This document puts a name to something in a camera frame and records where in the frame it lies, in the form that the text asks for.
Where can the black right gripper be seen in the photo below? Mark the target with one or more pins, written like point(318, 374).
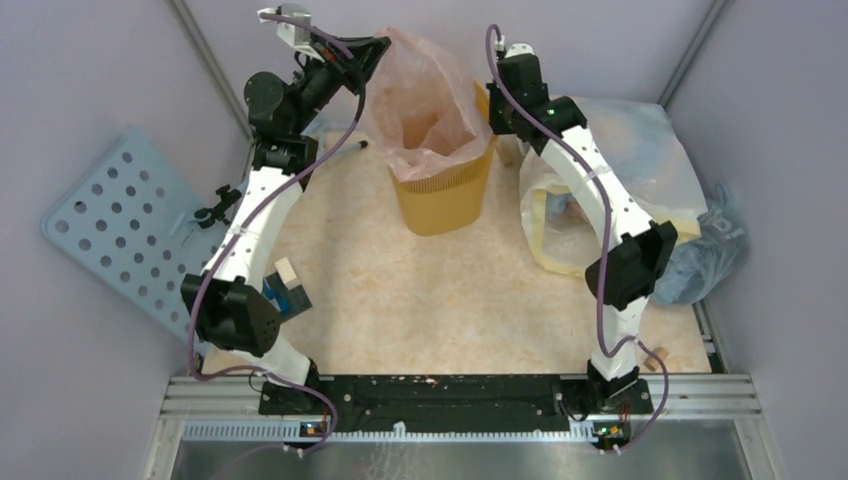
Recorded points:
point(494, 95)

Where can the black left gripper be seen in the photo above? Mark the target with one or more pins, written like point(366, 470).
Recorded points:
point(366, 50)

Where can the pink plastic trash bag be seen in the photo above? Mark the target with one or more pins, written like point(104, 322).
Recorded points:
point(421, 109)

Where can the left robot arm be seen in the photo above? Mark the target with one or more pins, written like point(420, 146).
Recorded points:
point(226, 302)

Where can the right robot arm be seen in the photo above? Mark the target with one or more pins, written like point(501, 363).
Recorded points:
point(634, 247)

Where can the yellow plastic trash bin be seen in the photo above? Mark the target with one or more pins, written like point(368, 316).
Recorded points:
point(451, 199)

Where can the small wooden block back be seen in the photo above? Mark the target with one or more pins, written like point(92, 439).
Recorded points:
point(506, 154)

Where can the large yellow translucent bag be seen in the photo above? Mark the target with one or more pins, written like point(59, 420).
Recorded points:
point(639, 144)

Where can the light blue tripod stand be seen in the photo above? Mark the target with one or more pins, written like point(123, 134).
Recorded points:
point(206, 217)

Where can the pale wooden block left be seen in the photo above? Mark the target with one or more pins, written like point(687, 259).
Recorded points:
point(286, 273)

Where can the blue plastic bag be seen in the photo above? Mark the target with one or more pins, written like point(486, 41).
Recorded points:
point(698, 266)

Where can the blue block toy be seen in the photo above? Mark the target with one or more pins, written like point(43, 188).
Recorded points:
point(290, 302)

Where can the light blue perforated board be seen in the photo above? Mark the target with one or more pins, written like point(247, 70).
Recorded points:
point(130, 222)

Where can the wooden cylinder block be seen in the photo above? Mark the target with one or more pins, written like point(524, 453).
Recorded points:
point(655, 359)

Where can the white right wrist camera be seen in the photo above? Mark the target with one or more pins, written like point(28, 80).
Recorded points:
point(515, 49)

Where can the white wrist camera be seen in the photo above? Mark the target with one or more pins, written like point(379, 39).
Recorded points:
point(295, 28)
point(515, 49)

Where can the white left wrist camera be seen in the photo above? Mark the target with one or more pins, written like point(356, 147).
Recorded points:
point(295, 28)

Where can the grey corner frame post left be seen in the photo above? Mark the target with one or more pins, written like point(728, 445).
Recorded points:
point(210, 64)

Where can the grey corner frame post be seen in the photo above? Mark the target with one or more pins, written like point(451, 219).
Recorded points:
point(717, 9)
point(210, 64)

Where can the grey corner frame post right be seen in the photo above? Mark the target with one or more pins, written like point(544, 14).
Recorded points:
point(717, 9)

